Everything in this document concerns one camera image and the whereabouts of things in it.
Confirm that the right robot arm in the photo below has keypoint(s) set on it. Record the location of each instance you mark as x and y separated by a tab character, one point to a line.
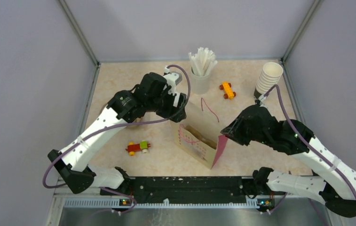
333	183

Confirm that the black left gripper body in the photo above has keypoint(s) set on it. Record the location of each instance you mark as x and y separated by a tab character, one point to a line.
167	110

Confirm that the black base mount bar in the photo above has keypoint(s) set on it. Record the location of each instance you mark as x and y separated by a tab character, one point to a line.
192	190

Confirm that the white straw holder cup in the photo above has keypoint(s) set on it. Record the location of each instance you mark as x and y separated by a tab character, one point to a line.
199	84

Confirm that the aluminium frame rail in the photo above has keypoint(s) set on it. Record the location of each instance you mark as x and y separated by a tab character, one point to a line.
87	103

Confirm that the brown pulp cup carrier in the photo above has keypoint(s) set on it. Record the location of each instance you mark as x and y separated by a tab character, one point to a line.
140	119

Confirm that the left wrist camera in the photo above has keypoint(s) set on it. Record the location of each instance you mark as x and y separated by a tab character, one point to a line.
172	79

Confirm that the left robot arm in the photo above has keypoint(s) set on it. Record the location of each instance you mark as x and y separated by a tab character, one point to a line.
155	93

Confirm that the stack of paper cups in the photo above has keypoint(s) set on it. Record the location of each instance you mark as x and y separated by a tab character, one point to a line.
270	75

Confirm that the red green toy car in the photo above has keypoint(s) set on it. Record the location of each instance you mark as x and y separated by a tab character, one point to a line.
142	146

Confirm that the paper cakes gift bag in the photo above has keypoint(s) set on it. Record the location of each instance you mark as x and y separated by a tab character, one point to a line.
203	119

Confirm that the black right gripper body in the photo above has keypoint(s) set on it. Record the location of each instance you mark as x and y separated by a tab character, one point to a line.
240	132

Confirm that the orange toy car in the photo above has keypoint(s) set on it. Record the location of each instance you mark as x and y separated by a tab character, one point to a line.
227	89

